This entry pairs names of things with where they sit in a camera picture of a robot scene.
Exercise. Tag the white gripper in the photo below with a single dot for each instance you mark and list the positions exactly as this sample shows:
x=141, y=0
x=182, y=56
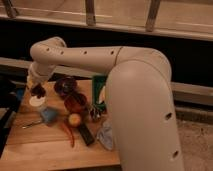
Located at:
x=33, y=79

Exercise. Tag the dark red grape bunch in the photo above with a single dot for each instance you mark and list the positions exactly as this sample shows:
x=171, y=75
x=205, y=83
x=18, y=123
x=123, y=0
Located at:
x=38, y=91

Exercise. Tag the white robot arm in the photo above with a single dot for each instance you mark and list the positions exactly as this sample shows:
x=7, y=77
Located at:
x=138, y=98

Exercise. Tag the white paper cup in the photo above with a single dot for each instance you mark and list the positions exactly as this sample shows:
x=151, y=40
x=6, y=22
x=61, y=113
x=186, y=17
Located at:
x=36, y=102

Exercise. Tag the dark purple bowl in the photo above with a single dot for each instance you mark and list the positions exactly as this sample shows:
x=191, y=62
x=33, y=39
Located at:
x=64, y=86

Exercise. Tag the metal spoon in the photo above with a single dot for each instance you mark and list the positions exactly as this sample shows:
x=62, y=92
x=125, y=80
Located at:
x=32, y=124

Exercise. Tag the red-brown bowl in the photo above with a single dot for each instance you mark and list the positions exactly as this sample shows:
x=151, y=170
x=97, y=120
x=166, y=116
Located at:
x=75, y=103

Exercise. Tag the red chili pepper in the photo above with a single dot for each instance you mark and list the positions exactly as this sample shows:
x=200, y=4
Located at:
x=68, y=132

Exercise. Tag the wooden cutting board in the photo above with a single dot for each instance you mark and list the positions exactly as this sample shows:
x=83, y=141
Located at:
x=44, y=148

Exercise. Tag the yellow apple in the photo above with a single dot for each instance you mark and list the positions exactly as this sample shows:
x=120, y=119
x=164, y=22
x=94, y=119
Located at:
x=74, y=119

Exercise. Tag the green plastic tray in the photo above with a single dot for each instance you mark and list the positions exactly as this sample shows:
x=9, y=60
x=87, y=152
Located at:
x=98, y=82

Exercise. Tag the small dark metallic object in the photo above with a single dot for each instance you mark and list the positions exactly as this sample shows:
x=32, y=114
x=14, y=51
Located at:
x=95, y=114

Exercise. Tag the yellow banana peel piece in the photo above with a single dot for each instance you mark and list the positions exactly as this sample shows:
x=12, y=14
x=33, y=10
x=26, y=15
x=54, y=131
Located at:
x=101, y=96

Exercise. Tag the black remote control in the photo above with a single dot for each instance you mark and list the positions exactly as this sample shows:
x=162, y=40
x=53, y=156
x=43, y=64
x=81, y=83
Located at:
x=86, y=134

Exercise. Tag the light blue crumpled cloth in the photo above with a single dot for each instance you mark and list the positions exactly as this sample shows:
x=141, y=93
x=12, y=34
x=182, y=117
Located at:
x=105, y=136

